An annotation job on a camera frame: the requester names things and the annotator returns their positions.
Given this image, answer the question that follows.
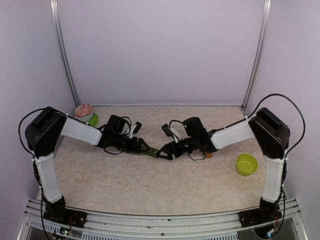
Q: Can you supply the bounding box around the front aluminium rail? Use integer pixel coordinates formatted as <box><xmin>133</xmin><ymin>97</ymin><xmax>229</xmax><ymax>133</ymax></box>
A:
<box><xmin>17</xmin><ymin>197</ymin><xmax>308</xmax><ymax>240</ymax></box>

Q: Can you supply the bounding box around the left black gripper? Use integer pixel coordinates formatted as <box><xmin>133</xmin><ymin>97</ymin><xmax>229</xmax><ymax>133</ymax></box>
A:
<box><xmin>112</xmin><ymin>133</ymin><xmax>151</xmax><ymax>154</ymax></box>

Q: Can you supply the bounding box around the lime green bowl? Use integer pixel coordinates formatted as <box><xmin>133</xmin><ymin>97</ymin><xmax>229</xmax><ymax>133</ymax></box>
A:
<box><xmin>235</xmin><ymin>153</ymin><xmax>259</xmax><ymax>176</ymax></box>

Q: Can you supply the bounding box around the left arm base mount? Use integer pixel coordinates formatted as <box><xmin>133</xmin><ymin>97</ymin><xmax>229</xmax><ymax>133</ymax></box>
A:
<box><xmin>43</xmin><ymin>196</ymin><xmax>87</xmax><ymax>229</ymax></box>

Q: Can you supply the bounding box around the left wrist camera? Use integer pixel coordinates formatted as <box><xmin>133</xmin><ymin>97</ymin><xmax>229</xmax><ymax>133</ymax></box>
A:
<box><xmin>128</xmin><ymin>121</ymin><xmax>142</xmax><ymax>139</ymax></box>

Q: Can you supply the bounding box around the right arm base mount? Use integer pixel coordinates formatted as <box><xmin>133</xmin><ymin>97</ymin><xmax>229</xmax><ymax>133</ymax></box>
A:
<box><xmin>238</xmin><ymin>198</ymin><xmax>282</xmax><ymax>228</ymax></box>

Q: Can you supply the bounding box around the lime green plate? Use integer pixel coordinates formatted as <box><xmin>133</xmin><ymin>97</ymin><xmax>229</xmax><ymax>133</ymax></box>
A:
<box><xmin>87</xmin><ymin>113</ymin><xmax>99</xmax><ymax>126</ymax></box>

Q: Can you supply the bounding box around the right aluminium frame post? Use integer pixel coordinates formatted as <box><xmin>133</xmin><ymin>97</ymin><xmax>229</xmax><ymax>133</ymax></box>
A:
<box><xmin>241</xmin><ymin>0</ymin><xmax>272</xmax><ymax>112</ymax></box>

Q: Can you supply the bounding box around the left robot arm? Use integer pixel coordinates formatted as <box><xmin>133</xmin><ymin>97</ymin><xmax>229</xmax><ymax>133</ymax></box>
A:
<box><xmin>18</xmin><ymin>106</ymin><xmax>151</xmax><ymax>223</ymax></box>

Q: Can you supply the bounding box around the red patterned white bowl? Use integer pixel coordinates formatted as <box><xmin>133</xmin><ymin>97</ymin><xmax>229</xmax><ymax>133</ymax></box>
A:
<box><xmin>74</xmin><ymin>103</ymin><xmax>93</xmax><ymax>122</ymax></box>

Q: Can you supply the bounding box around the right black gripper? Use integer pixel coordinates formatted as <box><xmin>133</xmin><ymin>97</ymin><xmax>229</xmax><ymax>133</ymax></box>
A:
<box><xmin>156</xmin><ymin>135</ymin><xmax>199</xmax><ymax>160</ymax></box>

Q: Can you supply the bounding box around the green weekly pill organizer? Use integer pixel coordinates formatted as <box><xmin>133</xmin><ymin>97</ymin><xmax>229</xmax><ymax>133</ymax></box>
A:
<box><xmin>145</xmin><ymin>148</ymin><xmax>159</xmax><ymax>158</ymax></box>

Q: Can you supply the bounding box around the left aluminium frame post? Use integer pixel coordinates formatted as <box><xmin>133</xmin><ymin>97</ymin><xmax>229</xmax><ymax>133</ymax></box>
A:
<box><xmin>49</xmin><ymin>0</ymin><xmax>81</xmax><ymax>107</ymax></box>

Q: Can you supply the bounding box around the orange pill bottle grey cap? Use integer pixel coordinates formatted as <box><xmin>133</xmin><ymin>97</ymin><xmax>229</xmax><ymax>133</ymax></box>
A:
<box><xmin>203</xmin><ymin>152</ymin><xmax>213</xmax><ymax>159</ymax></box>

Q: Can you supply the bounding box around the aluminium frame post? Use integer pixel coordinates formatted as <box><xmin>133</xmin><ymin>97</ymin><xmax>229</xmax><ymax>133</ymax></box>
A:
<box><xmin>49</xmin><ymin>0</ymin><xmax>81</xmax><ymax>107</ymax></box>
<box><xmin>241</xmin><ymin>0</ymin><xmax>272</xmax><ymax>112</ymax></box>

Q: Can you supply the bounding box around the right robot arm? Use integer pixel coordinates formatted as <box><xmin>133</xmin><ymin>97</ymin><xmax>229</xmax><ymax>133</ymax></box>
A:
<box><xmin>140</xmin><ymin>106</ymin><xmax>266</xmax><ymax>215</ymax></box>

